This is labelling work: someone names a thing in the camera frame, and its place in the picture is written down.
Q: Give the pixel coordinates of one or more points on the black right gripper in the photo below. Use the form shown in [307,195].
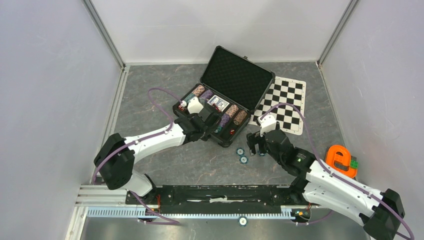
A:
[254,138]

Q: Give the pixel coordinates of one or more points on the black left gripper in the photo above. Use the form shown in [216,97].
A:
[211,129]

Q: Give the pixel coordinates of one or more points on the teal poker chip stack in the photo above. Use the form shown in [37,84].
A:
[189,97]

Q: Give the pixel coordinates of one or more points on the purple poker chip stack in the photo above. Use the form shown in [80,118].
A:
[206,95]

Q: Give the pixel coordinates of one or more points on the orange blue poker chip stack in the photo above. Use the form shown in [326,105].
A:
[232,110]

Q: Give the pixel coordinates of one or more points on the pink poker chip stack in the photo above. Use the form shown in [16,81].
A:
[198,90]

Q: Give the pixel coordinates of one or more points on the brown poker chip stack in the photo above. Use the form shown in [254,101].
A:
[239,118]

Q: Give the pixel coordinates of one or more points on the black poker case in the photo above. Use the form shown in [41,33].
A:
[240,82]

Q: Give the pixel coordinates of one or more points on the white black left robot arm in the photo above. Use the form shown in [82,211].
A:
[116,158]

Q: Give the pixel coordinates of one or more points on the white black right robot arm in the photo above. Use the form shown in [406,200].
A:
[380,213]

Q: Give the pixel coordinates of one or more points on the blue playing card deck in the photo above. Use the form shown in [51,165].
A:
[222,103]

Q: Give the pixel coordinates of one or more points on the black white chessboard mat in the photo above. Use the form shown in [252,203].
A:
[284,90]

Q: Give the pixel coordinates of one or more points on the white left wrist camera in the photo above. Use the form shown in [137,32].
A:
[194,106]

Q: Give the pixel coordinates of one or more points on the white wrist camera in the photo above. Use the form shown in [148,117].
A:
[266,123]
[194,106]

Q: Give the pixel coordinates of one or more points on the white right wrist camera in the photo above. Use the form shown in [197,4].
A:
[266,123]

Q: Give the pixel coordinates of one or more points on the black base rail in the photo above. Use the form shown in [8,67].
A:
[223,199]

